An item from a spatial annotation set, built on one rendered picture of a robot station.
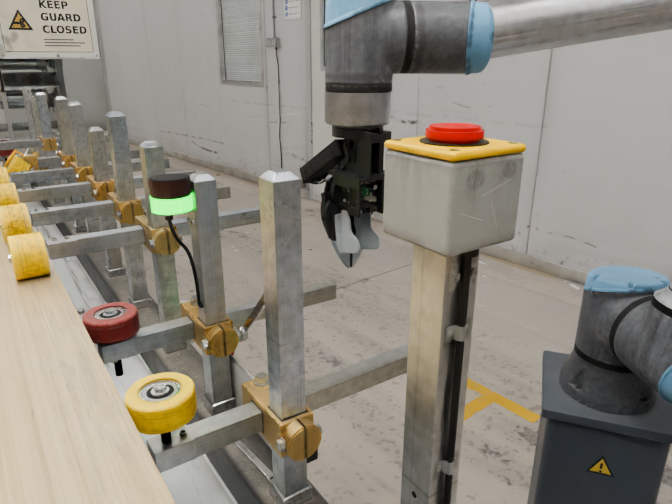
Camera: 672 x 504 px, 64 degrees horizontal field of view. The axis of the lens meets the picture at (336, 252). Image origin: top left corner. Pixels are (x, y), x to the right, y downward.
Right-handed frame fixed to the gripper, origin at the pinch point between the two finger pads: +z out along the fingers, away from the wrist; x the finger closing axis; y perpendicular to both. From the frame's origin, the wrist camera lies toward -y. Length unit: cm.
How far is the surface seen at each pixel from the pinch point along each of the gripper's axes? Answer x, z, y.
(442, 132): -19.5, -24.1, 36.8
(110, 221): -15, 13, -88
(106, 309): -31.6, 7.7, -19.5
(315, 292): 5.1, 13.2, -16.9
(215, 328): -17.4, 11.9, -11.7
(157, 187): -23.7, -11.6, -13.1
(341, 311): 108, 99, -150
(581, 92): 246, -12, -114
